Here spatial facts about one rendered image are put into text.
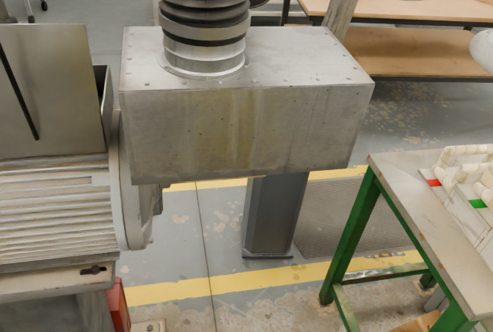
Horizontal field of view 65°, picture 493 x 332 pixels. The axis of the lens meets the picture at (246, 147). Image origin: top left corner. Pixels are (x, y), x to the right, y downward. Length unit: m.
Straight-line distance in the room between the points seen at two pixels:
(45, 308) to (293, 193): 1.20
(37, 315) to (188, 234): 1.41
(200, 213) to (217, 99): 1.89
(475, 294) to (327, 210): 1.42
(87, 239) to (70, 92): 0.24
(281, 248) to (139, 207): 1.55
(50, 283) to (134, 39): 0.45
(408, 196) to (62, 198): 0.98
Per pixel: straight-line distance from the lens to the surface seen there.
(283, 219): 1.93
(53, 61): 0.52
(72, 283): 0.78
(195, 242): 2.19
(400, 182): 1.33
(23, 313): 0.90
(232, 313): 1.98
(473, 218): 1.23
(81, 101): 0.55
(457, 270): 1.17
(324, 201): 2.48
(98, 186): 0.63
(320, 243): 2.27
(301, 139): 0.51
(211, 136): 0.48
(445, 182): 1.34
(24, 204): 0.65
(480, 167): 1.32
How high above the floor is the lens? 1.76
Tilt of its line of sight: 39 degrees down
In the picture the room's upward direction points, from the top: 6 degrees clockwise
